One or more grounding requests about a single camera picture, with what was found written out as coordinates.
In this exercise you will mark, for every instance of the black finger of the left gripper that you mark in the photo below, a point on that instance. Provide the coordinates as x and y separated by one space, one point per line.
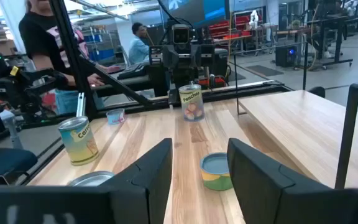
166 56
204 56

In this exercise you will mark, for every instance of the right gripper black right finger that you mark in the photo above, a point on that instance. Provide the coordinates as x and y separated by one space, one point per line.
266 193

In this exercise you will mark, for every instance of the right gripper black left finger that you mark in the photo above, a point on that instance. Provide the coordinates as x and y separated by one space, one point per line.
135 199

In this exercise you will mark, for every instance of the Peaches label tin can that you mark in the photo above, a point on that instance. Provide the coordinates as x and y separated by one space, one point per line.
192 104

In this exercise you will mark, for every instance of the silver-lid tin can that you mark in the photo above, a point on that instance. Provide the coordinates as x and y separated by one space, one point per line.
89 180

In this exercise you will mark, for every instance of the silver can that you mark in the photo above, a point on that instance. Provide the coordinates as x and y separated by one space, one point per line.
116 117

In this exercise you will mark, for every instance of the Carrots label tin can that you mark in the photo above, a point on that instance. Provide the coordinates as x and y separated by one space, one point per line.
79 143

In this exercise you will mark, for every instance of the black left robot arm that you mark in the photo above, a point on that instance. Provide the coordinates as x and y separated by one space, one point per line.
158 81

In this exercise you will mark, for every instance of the red orange box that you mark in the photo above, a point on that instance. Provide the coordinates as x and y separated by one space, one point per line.
217 81

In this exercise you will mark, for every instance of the person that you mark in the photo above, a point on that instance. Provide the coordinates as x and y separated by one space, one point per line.
138 48
42 40

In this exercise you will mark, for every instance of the red storage bins rack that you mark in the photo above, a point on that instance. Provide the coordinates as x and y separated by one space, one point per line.
228 28

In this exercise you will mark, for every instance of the black computer monitor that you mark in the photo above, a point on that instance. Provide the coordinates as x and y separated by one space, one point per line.
197 11

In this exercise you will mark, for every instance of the grey side desk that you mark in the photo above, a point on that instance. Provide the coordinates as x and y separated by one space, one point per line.
126 82

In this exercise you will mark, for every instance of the silver can centre table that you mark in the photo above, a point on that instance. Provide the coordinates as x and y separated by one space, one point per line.
216 174

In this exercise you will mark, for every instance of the plain black floor mat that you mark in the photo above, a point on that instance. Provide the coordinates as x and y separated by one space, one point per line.
264 70

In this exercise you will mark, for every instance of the white robot figure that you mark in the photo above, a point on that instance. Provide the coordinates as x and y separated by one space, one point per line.
254 18

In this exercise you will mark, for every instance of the black computer tower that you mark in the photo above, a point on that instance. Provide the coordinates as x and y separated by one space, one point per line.
286 56

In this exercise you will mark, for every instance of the black workstation desk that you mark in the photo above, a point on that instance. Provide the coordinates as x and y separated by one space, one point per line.
331 34

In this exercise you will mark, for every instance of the dark blue chair seat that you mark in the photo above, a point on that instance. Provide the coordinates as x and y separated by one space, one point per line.
5 161

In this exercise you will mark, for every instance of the black equipment with yellow tag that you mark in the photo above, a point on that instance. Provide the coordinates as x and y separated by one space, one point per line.
17 84

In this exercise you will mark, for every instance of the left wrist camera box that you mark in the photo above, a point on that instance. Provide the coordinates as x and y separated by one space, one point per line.
181 35

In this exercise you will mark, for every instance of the wooden shelf black frame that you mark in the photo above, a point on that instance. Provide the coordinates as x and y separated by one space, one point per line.
306 130

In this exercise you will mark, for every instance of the silver aluminium bracket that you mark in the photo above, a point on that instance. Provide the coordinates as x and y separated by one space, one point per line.
80 104

